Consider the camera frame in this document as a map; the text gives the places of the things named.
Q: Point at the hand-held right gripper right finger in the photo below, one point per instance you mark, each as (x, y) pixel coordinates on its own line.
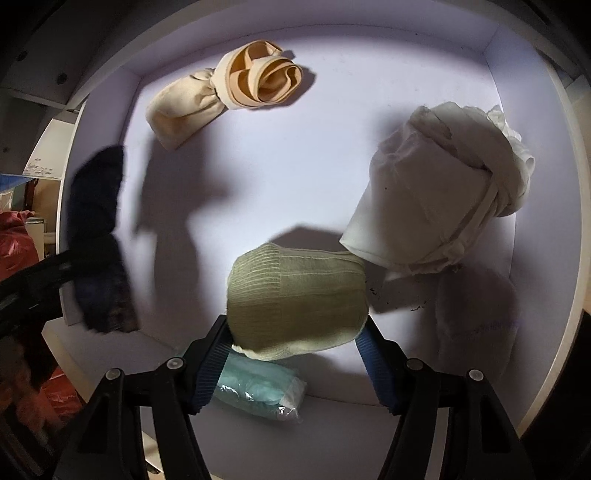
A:
(374, 369)

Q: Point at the dark blue cloth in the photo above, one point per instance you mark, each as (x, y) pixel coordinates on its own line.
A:
(92, 207)

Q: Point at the teal cloth in plastic packet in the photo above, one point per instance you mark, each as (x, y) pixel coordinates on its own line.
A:
(258, 383)

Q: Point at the white labelled board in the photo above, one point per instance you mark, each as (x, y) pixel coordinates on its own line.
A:
(51, 152)

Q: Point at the red plastic bag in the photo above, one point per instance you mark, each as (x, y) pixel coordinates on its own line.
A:
(18, 249)

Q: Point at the white cloth bundle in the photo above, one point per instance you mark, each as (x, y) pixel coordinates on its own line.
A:
(415, 194)

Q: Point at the green knit sock roll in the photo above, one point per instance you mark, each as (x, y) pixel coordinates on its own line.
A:
(295, 304)

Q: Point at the cream cloth bundle beige bands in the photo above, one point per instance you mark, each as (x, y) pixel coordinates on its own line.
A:
(184, 110)

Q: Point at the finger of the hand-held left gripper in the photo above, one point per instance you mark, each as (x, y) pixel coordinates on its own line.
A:
(41, 277)

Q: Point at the translucent sheer cloth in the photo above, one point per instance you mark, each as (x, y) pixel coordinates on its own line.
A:
(480, 323)

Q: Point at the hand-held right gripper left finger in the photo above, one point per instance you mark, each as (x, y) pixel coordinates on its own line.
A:
(212, 364)

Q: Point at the white cabinet frame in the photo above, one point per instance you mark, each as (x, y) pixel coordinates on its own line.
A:
(46, 60)

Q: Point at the white drawer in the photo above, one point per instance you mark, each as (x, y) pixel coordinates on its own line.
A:
(323, 138)

